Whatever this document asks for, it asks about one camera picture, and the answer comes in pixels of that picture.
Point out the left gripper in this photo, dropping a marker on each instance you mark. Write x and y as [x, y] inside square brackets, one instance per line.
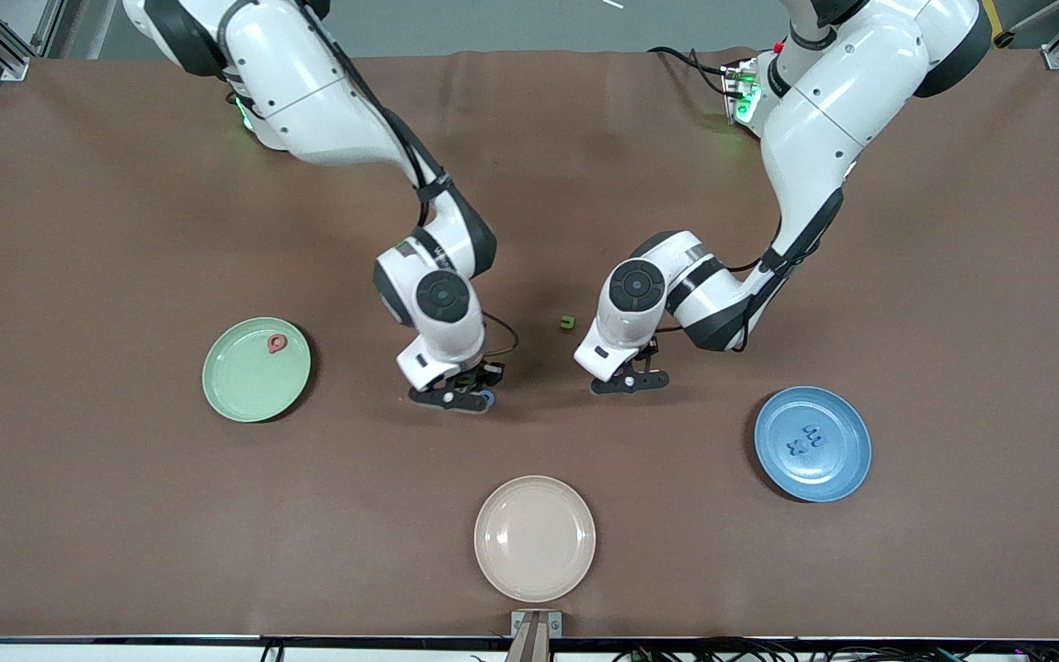
[648, 351]

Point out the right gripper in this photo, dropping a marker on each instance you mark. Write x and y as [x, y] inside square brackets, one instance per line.
[484, 372]

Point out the blue foam letter x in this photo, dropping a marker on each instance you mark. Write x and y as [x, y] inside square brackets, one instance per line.
[795, 448]

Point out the blue foam letter m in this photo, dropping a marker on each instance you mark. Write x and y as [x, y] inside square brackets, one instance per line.
[814, 434]

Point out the pink foam letter Q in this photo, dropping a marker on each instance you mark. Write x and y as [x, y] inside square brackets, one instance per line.
[270, 345]

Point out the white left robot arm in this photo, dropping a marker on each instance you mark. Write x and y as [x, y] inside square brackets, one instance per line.
[814, 129]

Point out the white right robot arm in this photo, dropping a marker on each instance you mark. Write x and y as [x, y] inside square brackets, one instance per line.
[309, 92]

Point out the beige plate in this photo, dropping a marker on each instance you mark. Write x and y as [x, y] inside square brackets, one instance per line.
[534, 538]

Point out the blue plate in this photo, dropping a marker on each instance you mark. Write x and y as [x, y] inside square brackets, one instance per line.
[837, 469]

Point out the light green plate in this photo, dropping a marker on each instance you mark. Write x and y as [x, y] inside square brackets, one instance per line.
[244, 382]

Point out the brown table cover mat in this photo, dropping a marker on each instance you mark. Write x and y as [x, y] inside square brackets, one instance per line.
[125, 552]

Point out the black rubber stand foot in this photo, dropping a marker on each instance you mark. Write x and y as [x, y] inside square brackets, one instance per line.
[1005, 38]

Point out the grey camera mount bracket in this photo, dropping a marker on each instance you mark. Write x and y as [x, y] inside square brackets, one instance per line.
[536, 634]

